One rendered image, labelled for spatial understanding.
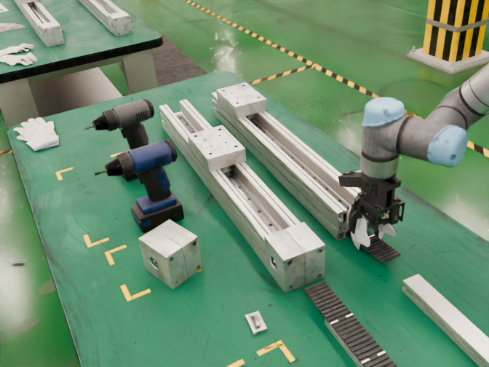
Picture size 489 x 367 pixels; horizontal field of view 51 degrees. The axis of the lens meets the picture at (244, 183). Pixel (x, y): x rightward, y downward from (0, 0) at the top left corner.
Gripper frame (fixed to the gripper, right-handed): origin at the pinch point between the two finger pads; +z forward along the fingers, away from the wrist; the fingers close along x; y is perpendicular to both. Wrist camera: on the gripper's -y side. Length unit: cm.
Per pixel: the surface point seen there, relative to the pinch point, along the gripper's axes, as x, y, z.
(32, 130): -65, -104, 0
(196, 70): 65, -321, 78
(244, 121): -4, -58, -6
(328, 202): -4.7, -9.2, -6.4
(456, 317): 0.3, 28.0, -0.9
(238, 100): -2, -66, -10
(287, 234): -19.4, -2.5, -7.4
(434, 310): -2.0, 24.7, -0.8
